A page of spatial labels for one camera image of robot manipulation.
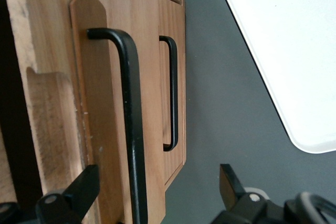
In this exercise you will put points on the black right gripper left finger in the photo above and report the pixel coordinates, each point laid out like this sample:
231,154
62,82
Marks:
76,195

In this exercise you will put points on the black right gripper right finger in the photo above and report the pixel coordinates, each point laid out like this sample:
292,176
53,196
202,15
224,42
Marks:
237,195

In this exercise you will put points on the wooden drawer with notched edge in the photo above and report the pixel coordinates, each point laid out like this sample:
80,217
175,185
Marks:
123,3

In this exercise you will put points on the wooden drawer with plain edge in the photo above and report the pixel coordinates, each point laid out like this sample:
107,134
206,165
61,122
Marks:
181,90

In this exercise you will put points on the beige plastic tray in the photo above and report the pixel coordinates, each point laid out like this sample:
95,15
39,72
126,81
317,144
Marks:
288,51

